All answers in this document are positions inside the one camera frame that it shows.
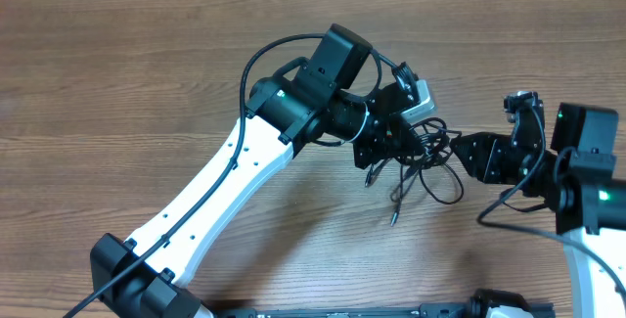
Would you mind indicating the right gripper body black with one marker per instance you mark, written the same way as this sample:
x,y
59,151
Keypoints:
x,y
500,164

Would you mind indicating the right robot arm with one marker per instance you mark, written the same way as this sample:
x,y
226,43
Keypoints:
x,y
572,172

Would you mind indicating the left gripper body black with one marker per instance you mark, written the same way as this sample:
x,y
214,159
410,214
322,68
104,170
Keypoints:
x,y
385,137

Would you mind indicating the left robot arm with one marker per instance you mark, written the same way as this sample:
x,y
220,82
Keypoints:
x,y
345,89

